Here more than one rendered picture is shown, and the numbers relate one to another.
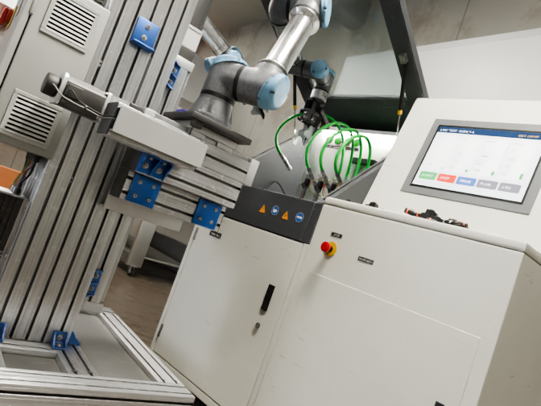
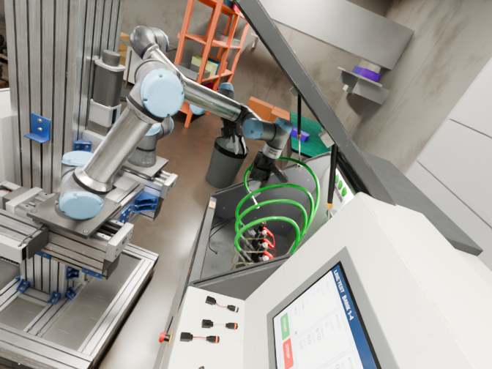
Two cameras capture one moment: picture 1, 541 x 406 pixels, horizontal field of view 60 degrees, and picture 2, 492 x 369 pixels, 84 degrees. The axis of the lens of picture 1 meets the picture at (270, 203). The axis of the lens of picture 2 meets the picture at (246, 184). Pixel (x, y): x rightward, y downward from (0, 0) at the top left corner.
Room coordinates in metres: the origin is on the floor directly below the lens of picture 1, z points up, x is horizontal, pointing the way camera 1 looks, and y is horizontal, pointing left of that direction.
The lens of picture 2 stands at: (1.18, -0.61, 1.82)
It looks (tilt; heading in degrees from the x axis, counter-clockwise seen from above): 28 degrees down; 34
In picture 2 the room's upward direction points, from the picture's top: 23 degrees clockwise
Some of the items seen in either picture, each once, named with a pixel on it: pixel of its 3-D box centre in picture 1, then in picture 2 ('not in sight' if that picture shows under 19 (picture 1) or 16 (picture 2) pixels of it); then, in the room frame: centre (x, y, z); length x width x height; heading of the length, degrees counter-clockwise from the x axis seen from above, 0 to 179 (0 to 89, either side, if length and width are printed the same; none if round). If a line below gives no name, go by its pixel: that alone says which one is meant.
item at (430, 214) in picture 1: (437, 218); not in sight; (1.52, -0.54, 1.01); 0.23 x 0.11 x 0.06; 44
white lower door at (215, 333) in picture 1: (220, 302); (178, 295); (1.97, 0.06, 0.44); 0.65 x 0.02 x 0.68; 44
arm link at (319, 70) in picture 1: (317, 71); (257, 127); (1.99, 0.00, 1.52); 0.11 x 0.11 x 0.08; 73
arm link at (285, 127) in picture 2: (324, 80); (279, 133); (2.08, -0.04, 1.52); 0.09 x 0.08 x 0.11; 163
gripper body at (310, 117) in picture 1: (311, 112); (263, 166); (2.08, -0.04, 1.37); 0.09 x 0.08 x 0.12; 134
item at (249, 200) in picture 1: (258, 207); (201, 243); (1.98, 0.04, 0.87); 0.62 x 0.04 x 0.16; 44
